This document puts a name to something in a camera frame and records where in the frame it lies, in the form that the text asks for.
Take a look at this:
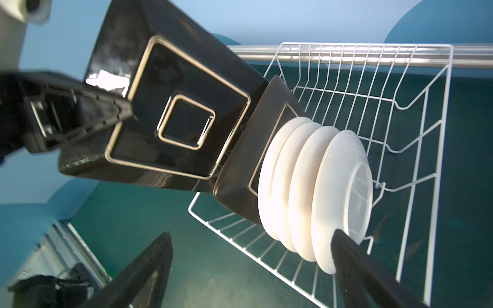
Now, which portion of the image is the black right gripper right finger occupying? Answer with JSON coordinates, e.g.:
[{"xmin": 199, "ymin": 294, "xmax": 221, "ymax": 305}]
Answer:
[{"xmin": 331, "ymin": 229, "xmax": 426, "ymax": 307}]

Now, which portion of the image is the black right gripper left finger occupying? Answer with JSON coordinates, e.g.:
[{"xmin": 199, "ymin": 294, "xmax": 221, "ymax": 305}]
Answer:
[{"xmin": 80, "ymin": 232, "xmax": 173, "ymax": 307}]

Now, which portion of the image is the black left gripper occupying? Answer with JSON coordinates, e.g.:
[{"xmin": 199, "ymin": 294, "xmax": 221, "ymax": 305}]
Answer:
[{"xmin": 1, "ymin": 71, "xmax": 133, "ymax": 164}]

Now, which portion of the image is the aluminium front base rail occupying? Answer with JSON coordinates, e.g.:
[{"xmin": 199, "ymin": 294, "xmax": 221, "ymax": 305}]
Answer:
[{"xmin": 4, "ymin": 221, "xmax": 112, "ymax": 307}]

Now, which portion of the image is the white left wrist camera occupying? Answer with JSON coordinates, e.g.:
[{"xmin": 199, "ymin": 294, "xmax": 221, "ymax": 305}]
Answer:
[{"xmin": 1, "ymin": 0, "xmax": 52, "ymax": 71}]

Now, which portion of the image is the white wire dish rack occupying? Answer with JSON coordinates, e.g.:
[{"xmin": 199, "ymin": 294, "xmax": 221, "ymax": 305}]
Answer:
[{"xmin": 189, "ymin": 43, "xmax": 453, "ymax": 307}]

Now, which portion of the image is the aluminium back frame rail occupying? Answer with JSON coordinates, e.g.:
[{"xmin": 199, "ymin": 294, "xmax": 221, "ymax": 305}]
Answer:
[{"xmin": 229, "ymin": 42, "xmax": 492, "ymax": 69}]

